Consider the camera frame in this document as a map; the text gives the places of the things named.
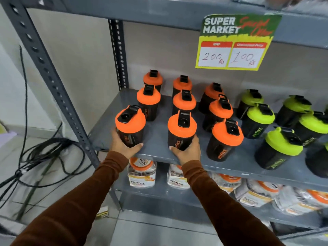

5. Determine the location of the green yellow price sign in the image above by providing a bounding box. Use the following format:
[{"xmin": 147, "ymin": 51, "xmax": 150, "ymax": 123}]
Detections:
[{"xmin": 195, "ymin": 14, "xmax": 282, "ymax": 71}]

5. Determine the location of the black cable bundle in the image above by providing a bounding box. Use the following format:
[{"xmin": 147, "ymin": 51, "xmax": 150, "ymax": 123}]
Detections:
[{"xmin": 0, "ymin": 45, "xmax": 93, "ymax": 211}]

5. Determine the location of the small cardboard box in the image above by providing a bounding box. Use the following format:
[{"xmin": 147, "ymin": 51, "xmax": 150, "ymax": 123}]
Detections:
[{"xmin": 95, "ymin": 206, "xmax": 109, "ymax": 220}]

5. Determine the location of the lilac plastic object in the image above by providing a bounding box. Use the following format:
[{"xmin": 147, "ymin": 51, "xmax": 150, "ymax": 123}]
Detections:
[{"xmin": 0, "ymin": 120, "xmax": 17, "ymax": 148}]

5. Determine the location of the group of orange-lid shakers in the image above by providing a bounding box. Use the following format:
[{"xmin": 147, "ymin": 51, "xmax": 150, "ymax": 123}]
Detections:
[{"xmin": 136, "ymin": 70, "xmax": 244, "ymax": 162}]

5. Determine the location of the black orange-lid shaker bottle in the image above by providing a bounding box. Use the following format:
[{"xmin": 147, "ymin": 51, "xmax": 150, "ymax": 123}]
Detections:
[
  {"xmin": 168, "ymin": 111, "xmax": 197, "ymax": 151},
  {"xmin": 115, "ymin": 105, "xmax": 146, "ymax": 148}
]

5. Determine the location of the grey metal shelf rack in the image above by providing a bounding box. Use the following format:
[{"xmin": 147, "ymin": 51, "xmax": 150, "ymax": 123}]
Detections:
[{"xmin": 0, "ymin": 0, "xmax": 328, "ymax": 241}]

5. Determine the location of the person's right hand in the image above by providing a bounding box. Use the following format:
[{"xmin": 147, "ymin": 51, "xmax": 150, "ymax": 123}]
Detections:
[{"xmin": 169, "ymin": 135, "xmax": 201, "ymax": 166}]

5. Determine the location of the person's left forearm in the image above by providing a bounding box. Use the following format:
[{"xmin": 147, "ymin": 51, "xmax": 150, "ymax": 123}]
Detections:
[{"xmin": 10, "ymin": 151, "xmax": 129, "ymax": 246}]

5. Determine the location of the person's left hand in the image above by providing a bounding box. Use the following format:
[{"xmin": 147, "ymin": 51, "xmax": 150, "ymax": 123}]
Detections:
[{"xmin": 109, "ymin": 128, "xmax": 144, "ymax": 160}]

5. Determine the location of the group of green-lid shakers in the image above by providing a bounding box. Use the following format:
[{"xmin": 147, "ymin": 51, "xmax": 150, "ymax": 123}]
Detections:
[{"xmin": 236, "ymin": 89, "xmax": 328, "ymax": 179}]

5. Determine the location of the dark green pole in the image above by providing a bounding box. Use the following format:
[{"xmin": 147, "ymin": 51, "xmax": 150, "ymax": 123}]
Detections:
[{"xmin": 16, "ymin": 158, "xmax": 57, "ymax": 221}]

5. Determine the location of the row of plastic-wrapped shaker packs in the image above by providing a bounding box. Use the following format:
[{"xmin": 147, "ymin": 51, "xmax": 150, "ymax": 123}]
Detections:
[{"xmin": 127, "ymin": 157, "xmax": 328, "ymax": 217}]

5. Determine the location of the person's right forearm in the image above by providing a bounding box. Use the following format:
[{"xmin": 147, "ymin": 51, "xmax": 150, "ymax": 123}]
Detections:
[{"xmin": 181, "ymin": 160, "xmax": 285, "ymax": 246}]

